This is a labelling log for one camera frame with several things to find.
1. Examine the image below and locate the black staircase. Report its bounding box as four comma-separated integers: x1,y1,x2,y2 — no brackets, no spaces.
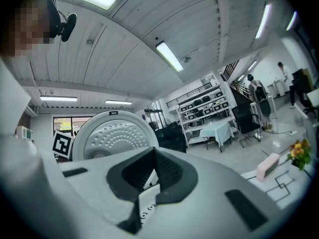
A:
220,59,253,107

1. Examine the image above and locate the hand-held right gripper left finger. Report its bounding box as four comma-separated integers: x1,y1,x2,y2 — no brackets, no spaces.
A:
106,147,157,235

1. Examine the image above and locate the small white cabinet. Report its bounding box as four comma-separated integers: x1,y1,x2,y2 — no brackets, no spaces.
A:
15,125,35,142

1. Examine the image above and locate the black head-mounted camera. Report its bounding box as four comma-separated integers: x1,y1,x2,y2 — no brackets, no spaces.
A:
46,0,78,43

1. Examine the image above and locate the white rice cooker lid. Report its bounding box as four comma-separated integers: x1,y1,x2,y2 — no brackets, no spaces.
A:
71,110,160,162

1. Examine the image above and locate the person's head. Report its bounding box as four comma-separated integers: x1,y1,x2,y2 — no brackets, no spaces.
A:
0,0,60,59

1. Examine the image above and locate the white rice cooker body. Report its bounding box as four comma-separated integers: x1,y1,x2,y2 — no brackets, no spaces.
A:
138,169,160,228

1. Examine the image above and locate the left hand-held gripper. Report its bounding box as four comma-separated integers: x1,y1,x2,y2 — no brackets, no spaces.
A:
52,130,74,158

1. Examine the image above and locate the white line-pattern placemat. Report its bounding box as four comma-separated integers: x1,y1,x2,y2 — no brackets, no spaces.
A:
241,155,315,210

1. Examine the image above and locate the long ceiling light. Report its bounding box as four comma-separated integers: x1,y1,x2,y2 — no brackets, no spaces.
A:
285,10,298,31
155,40,184,72
105,99,133,106
255,3,272,39
39,95,78,103

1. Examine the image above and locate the black cabinet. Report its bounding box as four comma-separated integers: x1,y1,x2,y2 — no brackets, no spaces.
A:
154,124,187,154

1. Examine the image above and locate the white shelving rack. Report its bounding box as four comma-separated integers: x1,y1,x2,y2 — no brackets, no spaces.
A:
175,83,238,144

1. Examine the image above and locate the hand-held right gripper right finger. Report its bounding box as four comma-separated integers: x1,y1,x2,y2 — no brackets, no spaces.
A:
154,147,199,205

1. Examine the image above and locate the yellow flower plant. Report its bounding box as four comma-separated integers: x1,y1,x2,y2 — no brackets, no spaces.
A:
286,138,313,171

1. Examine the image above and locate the pink alarm clock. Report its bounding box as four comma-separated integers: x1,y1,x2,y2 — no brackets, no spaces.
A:
256,152,281,183

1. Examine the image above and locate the black office chair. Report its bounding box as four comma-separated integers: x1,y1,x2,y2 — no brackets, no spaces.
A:
233,105,263,148

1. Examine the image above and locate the table with white cloth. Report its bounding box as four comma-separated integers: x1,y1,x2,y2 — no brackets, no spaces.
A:
199,120,233,152

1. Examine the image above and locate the window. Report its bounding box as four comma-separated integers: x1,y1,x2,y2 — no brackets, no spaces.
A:
52,116,93,134

